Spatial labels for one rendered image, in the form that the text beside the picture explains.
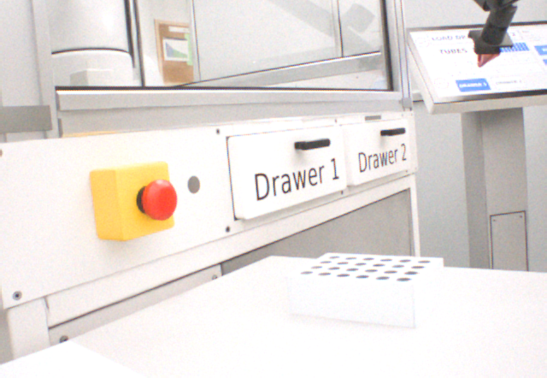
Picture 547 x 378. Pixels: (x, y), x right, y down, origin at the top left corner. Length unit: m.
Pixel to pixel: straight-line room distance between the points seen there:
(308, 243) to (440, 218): 1.68
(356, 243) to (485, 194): 0.71
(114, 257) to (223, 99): 0.26
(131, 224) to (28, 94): 0.15
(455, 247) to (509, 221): 0.85
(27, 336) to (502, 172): 1.42
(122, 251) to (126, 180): 0.09
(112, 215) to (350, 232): 0.59
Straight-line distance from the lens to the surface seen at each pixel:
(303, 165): 0.83
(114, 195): 0.53
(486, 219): 1.69
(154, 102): 0.62
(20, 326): 0.54
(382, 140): 1.09
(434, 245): 2.58
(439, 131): 2.49
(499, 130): 1.69
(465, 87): 1.55
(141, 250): 0.61
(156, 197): 0.52
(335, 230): 0.98
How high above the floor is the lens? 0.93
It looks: 4 degrees down
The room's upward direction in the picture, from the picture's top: 5 degrees counter-clockwise
